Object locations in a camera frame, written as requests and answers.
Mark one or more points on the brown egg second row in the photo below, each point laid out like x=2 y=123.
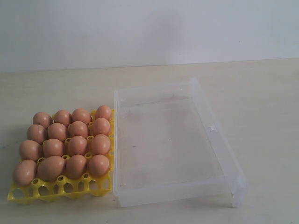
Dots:
x=100 y=144
x=53 y=147

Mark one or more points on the brown egg placed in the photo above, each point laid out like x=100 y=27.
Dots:
x=43 y=119
x=63 y=117
x=82 y=115

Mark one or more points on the yellow plastic egg tray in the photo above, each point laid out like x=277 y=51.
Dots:
x=63 y=186

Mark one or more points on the brown egg column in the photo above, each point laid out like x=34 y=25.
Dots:
x=24 y=172

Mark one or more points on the clear plastic container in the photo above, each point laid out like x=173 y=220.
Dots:
x=168 y=145

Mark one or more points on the brown egg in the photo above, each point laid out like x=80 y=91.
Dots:
x=101 y=126
x=37 y=133
x=77 y=145
x=58 y=131
x=76 y=166
x=98 y=165
x=78 y=128
x=50 y=168
x=30 y=150

